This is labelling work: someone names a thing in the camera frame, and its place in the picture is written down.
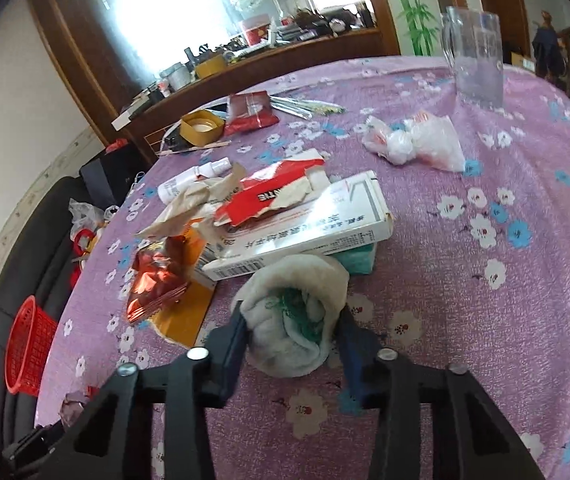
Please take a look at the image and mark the teal tissue packet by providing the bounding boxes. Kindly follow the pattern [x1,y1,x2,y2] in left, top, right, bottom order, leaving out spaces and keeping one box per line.
[332,245,378,276]

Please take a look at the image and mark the black sofa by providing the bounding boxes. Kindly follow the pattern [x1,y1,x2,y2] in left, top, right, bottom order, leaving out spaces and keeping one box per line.
[0,175,130,461]

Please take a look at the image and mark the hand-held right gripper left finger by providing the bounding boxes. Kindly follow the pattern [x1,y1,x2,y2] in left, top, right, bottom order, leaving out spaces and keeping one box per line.
[40,309,251,480]

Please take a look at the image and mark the white plastic bag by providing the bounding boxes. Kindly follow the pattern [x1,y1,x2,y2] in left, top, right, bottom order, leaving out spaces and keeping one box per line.
[67,197,116,228]
[362,110,467,172]

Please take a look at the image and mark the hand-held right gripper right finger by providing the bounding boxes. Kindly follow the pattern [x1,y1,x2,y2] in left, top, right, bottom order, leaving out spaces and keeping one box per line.
[337,307,546,480]

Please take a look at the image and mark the black bag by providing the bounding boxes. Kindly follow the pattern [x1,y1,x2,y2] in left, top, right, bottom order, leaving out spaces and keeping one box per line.
[79,150,148,206]

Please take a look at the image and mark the orange foil wrapper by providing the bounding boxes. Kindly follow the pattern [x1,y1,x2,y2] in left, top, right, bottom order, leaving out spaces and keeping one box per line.
[125,232,206,322]

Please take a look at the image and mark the green bamboo wall sticker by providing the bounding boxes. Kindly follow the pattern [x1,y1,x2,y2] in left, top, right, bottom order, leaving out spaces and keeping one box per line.
[382,0,441,56]

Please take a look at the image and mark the dark blue garment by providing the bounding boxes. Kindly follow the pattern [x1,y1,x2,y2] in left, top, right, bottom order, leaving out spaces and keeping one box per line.
[531,10,566,78]

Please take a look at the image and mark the red packet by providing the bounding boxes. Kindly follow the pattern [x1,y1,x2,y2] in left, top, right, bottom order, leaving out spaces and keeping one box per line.
[224,91,280,136]

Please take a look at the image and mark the white cloth wad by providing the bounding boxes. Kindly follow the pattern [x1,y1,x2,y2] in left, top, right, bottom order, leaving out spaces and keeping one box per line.
[231,254,351,377]

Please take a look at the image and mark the yellow round tin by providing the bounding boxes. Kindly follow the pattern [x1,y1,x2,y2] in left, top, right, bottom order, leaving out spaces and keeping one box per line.
[180,110,226,146]

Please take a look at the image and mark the brown paper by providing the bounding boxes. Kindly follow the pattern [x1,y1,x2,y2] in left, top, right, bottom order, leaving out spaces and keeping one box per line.
[135,162,248,241]

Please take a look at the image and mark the torn red white carton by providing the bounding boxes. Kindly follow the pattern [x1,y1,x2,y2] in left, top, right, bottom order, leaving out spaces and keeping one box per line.
[213,156,327,227]

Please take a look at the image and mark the clear glass mug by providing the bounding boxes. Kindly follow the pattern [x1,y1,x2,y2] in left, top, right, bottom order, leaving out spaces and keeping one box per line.
[440,6,505,108]

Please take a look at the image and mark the red plastic basket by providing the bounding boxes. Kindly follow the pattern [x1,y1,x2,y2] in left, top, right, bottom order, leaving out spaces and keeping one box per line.
[5,295,60,395]

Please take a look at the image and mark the white medicine box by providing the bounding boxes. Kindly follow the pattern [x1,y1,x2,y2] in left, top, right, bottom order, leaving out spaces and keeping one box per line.
[201,170,395,282]

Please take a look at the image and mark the wooden cabinet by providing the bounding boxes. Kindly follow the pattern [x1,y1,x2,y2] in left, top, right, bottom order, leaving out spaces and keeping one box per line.
[115,27,401,161]

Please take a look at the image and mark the wood-framed mirror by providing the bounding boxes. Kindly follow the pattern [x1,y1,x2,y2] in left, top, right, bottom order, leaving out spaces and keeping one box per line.
[27,0,381,111]

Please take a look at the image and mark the purple floral tablecloth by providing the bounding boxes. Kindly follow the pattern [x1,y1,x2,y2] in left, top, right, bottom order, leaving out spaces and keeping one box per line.
[35,55,570,480]

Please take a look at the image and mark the yellow envelope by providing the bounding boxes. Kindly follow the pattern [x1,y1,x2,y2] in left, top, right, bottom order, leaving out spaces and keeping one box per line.
[147,280,218,348]

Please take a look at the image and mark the brown door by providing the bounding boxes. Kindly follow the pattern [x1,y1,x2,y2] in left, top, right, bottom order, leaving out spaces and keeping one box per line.
[470,0,523,66]

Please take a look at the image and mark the wooden stick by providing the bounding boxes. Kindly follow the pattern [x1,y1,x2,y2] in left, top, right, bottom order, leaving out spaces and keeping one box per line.
[157,141,231,155]

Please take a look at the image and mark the white small packet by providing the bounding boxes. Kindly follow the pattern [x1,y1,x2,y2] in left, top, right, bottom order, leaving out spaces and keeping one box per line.
[157,157,233,205]

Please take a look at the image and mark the yellow box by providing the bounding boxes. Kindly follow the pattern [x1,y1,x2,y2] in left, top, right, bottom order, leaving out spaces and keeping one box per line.
[195,55,228,78]

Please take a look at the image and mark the clear straw packets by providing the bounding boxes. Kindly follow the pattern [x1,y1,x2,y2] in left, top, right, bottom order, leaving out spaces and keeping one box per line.
[270,95,346,120]

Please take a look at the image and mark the white board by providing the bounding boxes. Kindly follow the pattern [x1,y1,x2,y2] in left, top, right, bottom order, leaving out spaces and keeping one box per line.
[111,100,151,131]

